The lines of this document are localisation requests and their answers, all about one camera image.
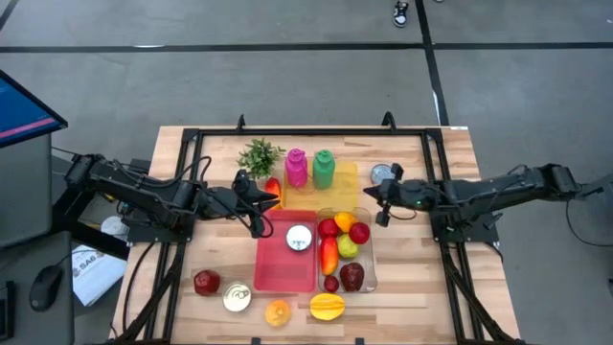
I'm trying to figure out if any grey stand foot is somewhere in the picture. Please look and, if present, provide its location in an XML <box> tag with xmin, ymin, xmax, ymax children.
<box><xmin>574</xmin><ymin>172</ymin><xmax>613</xmax><ymax>202</ymax></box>

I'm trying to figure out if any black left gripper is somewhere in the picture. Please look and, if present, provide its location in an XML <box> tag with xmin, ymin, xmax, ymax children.
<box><xmin>210</xmin><ymin>168</ymin><xmax>282</xmax><ymax>240</ymax></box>

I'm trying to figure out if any computer monitor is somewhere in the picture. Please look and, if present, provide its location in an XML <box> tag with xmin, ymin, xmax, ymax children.
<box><xmin>0</xmin><ymin>69</ymin><xmax>69</xmax><ymax>149</ymax></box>

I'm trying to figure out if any black computer mouse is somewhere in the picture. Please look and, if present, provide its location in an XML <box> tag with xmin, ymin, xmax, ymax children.
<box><xmin>28</xmin><ymin>264</ymin><xmax>64</xmax><ymax>312</ymax></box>

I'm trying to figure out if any green water bottle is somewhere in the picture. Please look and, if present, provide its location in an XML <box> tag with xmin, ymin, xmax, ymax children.
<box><xmin>311</xmin><ymin>149</ymin><xmax>336</xmax><ymax>191</ymax></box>

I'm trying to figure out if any orange yellow mango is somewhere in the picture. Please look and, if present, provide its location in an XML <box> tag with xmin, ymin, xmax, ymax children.
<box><xmin>333</xmin><ymin>211</ymin><xmax>358</xmax><ymax>234</ymax></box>

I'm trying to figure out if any clear plastic container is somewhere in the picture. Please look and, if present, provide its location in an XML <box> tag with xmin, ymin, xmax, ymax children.
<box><xmin>315</xmin><ymin>206</ymin><xmax>379</xmax><ymax>294</ymax></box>

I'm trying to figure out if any black aluminium table frame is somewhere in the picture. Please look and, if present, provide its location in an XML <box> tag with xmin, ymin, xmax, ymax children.
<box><xmin>112</xmin><ymin>125</ymin><xmax>526</xmax><ymax>345</ymax></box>

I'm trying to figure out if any white round object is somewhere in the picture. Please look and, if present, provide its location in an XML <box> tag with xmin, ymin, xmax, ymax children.
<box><xmin>100</xmin><ymin>215</ymin><xmax>129</xmax><ymax>237</ymax></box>

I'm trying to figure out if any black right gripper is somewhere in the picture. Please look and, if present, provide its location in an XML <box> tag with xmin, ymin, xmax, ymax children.
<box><xmin>362</xmin><ymin>162</ymin><xmax>427</xmax><ymax>227</ymax></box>

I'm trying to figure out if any yellow-green round fruit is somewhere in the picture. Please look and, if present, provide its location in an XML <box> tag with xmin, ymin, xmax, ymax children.
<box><xmin>337</xmin><ymin>233</ymin><xmax>360</xmax><ymax>260</ymax></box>

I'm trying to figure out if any red translucent plastic tray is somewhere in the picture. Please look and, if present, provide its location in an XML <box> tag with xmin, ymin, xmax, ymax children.
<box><xmin>253</xmin><ymin>209</ymin><xmax>320</xmax><ymax>293</ymax></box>

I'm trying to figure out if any black keyboard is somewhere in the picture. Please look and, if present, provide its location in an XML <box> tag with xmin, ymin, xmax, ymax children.
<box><xmin>0</xmin><ymin>280</ymin><xmax>15</xmax><ymax>342</ymax></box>

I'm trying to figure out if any white printed paper sheet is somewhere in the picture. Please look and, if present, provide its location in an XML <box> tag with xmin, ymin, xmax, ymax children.
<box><xmin>71</xmin><ymin>243</ymin><xmax>128</xmax><ymax>308</ymax></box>

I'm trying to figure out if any red orange mango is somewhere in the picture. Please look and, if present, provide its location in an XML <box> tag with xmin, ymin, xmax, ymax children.
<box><xmin>319</xmin><ymin>236</ymin><xmax>340</xmax><ymax>277</ymax></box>
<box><xmin>263</xmin><ymin>175</ymin><xmax>284</xmax><ymax>211</ymax></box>

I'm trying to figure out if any yellow translucent plastic tray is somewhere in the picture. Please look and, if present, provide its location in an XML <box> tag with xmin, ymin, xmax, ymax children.
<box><xmin>281</xmin><ymin>160</ymin><xmax>359</xmax><ymax>212</ymax></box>

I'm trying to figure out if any person's sneaker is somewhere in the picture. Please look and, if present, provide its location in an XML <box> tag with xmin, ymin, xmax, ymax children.
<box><xmin>392</xmin><ymin>0</ymin><xmax>410</xmax><ymax>29</ymax></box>

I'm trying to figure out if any dark red apple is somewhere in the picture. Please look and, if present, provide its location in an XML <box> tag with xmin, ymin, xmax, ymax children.
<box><xmin>193</xmin><ymin>268</ymin><xmax>222</xmax><ymax>297</ymax></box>

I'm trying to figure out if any pink water bottle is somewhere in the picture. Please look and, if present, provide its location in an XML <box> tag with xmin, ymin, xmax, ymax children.
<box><xmin>284</xmin><ymin>147</ymin><xmax>318</xmax><ymax>196</ymax></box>

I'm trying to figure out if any computer desk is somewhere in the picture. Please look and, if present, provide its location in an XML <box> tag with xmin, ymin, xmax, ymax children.
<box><xmin>0</xmin><ymin>229</ymin><xmax>76</xmax><ymax>345</ymax></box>

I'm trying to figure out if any small green potted plant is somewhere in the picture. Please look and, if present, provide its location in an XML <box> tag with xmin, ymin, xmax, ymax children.
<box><xmin>237</xmin><ymin>137</ymin><xmax>287</xmax><ymax>182</ymax></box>

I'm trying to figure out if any yellow starfruit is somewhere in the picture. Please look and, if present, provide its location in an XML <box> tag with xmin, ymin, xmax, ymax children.
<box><xmin>308</xmin><ymin>291</ymin><xmax>347</xmax><ymax>321</ymax></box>

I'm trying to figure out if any wrinkled maroon fruit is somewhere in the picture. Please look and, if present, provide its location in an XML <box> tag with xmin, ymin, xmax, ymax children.
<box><xmin>339</xmin><ymin>262</ymin><xmax>366</xmax><ymax>292</ymax></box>

